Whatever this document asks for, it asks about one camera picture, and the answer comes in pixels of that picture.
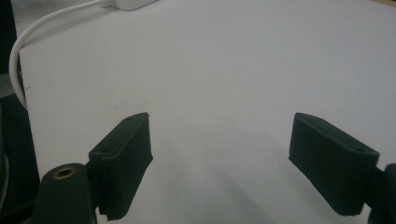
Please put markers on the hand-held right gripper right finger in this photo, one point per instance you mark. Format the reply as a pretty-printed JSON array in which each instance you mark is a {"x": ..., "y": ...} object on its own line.
[{"x": 333, "y": 161}]

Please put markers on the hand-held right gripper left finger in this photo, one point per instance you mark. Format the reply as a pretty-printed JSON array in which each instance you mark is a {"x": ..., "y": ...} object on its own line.
[{"x": 124, "y": 155}]

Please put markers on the white power strip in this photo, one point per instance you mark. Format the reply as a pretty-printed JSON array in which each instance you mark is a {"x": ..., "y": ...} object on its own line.
[{"x": 132, "y": 3}]

